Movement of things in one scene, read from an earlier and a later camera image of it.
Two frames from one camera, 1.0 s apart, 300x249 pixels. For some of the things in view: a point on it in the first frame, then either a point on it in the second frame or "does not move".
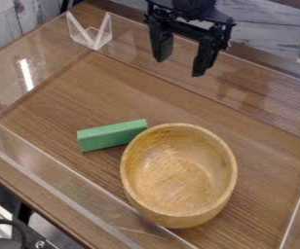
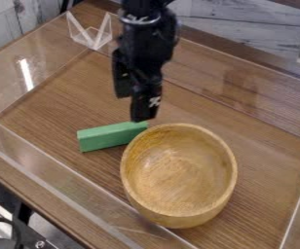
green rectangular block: (110, 135) does not move
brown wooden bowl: (178, 174) does not move
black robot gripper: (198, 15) to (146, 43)
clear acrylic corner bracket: (90, 37) does not move
